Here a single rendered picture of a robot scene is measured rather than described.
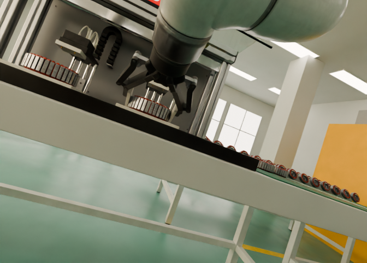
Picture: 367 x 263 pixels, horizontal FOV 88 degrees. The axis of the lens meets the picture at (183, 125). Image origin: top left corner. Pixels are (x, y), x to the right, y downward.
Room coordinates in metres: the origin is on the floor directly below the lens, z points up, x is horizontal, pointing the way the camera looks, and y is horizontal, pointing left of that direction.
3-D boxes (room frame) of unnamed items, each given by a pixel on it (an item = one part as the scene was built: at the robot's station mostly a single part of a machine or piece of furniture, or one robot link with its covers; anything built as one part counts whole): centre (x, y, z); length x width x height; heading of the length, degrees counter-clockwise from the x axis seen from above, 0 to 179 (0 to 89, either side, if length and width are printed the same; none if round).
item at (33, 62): (0.45, 0.33, 0.80); 0.11 x 0.11 x 0.04
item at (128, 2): (0.79, 0.29, 1.09); 0.68 x 0.44 x 0.05; 103
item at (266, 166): (0.83, -0.37, 0.77); 0.11 x 0.11 x 0.04
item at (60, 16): (0.72, 0.27, 0.92); 0.66 x 0.01 x 0.30; 103
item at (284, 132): (4.09, -2.11, 1.65); 0.50 x 0.45 x 3.30; 13
